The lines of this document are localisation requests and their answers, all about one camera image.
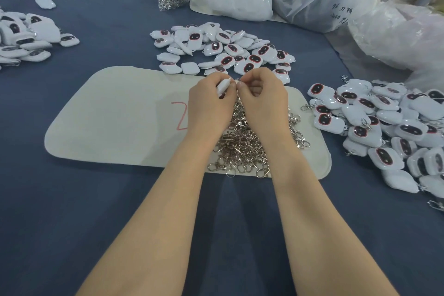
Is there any person's right hand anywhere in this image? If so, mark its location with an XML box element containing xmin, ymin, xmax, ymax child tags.
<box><xmin>237</xmin><ymin>67</ymin><xmax>291</xmax><ymax>148</ymax></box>

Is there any person's left hand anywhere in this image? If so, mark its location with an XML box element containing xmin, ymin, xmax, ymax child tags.
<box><xmin>187</xmin><ymin>72</ymin><xmax>237</xmax><ymax>142</ymax></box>

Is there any white fob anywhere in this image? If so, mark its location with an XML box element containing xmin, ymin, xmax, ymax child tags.
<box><xmin>216</xmin><ymin>77</ymin><xmax>234</xmax><ymax>99</ymax></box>

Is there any pile of metal clasps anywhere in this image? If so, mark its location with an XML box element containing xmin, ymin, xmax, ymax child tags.
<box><xmin>208</xmin><ymin>94</ymin><xmax>311</xmax><ymax>179</ymax></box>

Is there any pile of finished fobs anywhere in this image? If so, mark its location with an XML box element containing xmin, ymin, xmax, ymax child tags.
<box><xmin>302</xmin><ymin>76</ymin><xmax>444</xmax><ymax>211</ymax></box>

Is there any person's left forearm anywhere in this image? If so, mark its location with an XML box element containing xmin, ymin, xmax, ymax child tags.
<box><xmin>76</xmin><ymin>136</ymin><xmax>223</xmax><ymax>296</ymax></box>

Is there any person's right forearm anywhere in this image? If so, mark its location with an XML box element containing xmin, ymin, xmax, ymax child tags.
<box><xmin>269</xmin><ymin>136</ymin><xmax>400</xmax><ymax>296</ymax></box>

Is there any thin red thread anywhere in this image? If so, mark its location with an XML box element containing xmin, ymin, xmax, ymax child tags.
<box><xmin>171</xmin><ymin>101</ymin><xmax>190</xmax><ymax>131</ymax></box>

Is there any cream felt work mat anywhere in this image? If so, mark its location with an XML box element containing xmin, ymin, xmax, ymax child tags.
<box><xmin>44</xmin><ymin>66</ymin><xmax>333</xmax><ymax>179</ymax></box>

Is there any crumpled clear plastic bag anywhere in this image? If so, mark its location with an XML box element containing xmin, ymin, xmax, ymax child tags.
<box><xmin>349</xmin><ymin>0</ymin><xmax>444</xmax><ymax>92</ymax></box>

